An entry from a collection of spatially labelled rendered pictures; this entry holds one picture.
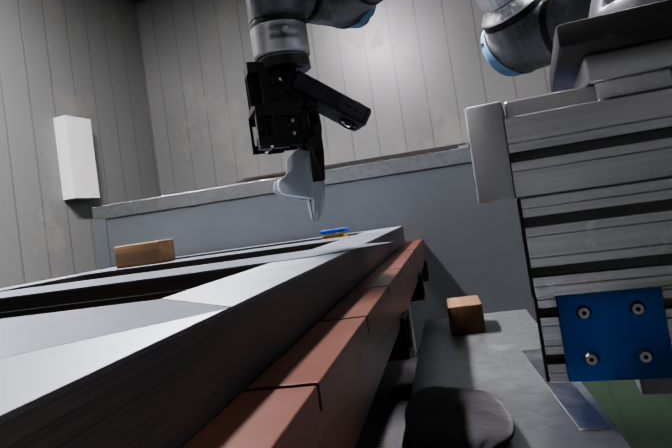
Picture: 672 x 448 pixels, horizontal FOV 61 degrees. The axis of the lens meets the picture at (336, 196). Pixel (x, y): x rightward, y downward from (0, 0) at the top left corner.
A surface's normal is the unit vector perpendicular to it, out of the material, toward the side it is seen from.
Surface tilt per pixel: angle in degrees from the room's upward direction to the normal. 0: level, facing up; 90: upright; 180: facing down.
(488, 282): 90
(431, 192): 90
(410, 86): 90
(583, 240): 90
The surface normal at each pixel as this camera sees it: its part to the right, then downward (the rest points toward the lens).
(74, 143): 0.93, -0.14
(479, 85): -0.33, 0.00
